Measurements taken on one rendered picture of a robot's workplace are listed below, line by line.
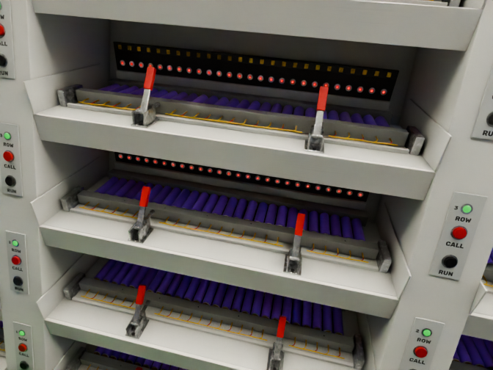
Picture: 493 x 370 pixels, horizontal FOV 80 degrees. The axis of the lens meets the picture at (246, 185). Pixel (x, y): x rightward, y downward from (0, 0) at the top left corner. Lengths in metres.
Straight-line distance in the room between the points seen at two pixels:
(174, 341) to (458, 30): 0.64
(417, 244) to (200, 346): 0.41
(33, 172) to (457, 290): 0.68
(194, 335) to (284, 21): 0.55
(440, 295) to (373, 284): 0.09
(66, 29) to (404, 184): 0.60
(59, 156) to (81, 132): 0.11
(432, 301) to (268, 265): 0.24
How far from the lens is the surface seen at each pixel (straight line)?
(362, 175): 0.44
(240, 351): 0.62
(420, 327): 0.55
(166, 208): 0.57
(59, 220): 0.64
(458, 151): 0.47
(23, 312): 0.76
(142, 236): 0.54
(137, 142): 0.49
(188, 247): 0.52
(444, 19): 0.47
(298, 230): 0.48
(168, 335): 0.64
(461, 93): 0.46
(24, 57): 0.60
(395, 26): 0.45
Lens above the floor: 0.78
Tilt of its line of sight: 14 degrees down
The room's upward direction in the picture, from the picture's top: 7 degrees clockwise
